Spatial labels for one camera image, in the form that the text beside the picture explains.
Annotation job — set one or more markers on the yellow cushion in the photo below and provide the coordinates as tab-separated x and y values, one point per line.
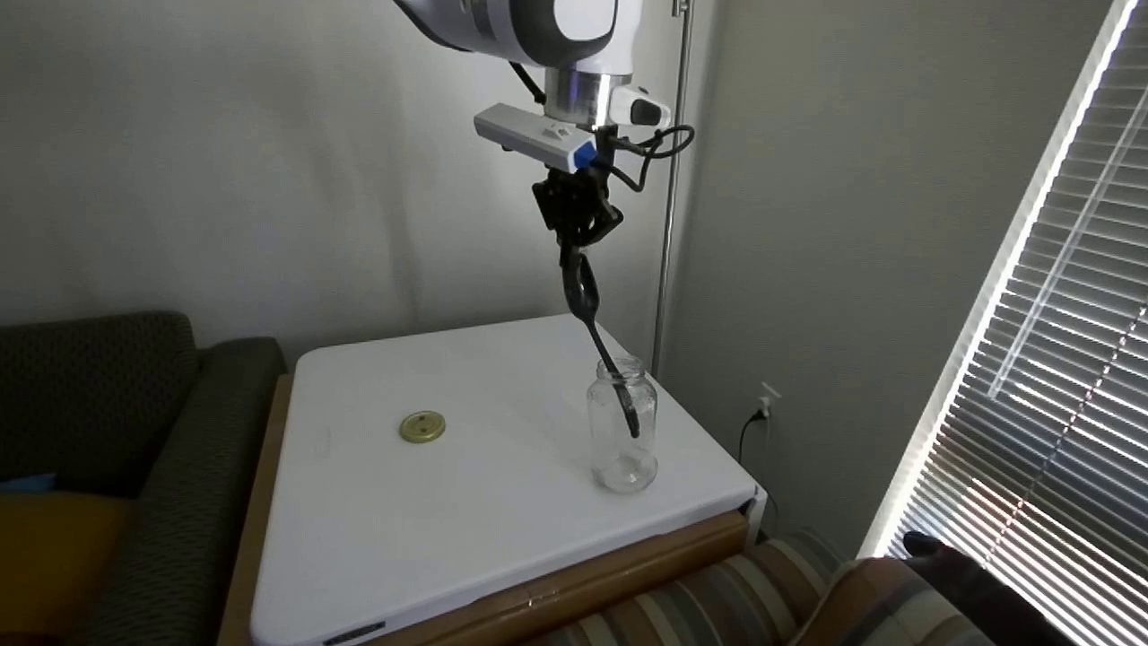
55	546

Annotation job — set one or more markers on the white table board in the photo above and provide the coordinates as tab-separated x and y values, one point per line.
372	537

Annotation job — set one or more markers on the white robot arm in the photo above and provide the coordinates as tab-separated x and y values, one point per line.
587	54

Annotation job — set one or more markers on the black serving spoon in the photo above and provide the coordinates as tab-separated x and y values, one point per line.
581	298

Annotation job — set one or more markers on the window blinds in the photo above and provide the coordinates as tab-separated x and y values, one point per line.
1031	449

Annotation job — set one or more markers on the striped sofa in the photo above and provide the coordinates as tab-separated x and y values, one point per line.
794	592

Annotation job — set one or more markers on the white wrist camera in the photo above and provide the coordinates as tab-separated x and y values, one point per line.
541	139

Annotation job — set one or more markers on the green round jar lid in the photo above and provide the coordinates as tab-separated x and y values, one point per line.
425	426

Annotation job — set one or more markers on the wooden table frame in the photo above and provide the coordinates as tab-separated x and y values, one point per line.
507	615

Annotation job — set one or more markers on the clear glass bottle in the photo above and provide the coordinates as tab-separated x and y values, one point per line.
621	437

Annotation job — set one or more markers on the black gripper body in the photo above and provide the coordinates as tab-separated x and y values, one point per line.
577	206

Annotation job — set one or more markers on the wall outlet with plug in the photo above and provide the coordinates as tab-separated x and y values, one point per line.
758	418

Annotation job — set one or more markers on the dark grey armchair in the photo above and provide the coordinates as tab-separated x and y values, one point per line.
133	408

